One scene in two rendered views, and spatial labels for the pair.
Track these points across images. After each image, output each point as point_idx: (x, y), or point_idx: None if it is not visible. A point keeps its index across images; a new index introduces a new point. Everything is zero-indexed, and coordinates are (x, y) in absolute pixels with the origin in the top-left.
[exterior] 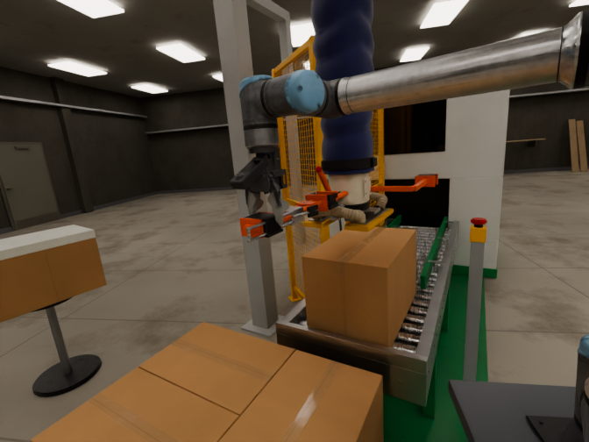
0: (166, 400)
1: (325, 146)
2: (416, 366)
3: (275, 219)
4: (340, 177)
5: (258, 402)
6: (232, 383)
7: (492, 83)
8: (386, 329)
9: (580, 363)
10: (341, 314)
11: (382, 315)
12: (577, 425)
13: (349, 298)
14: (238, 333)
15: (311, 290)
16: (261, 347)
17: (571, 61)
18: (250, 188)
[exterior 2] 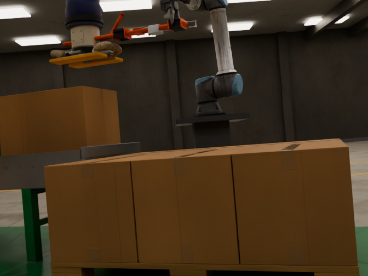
0: (172, 154)
1: (90, 4)
2: (138, 147)
3: None
4: (97, 28)
5: (168, 152)
6: (151, 154)
7: (190, 1)
8: (119, 134)
9: (203, 84)
10: (103, 131)
11: (118, 124)
12: (206, 103)
13: (105, 116)
14: (79, 161)
15: (88, 115)
16: (106, 157)
17: (200, 3)
18: (174, 5)
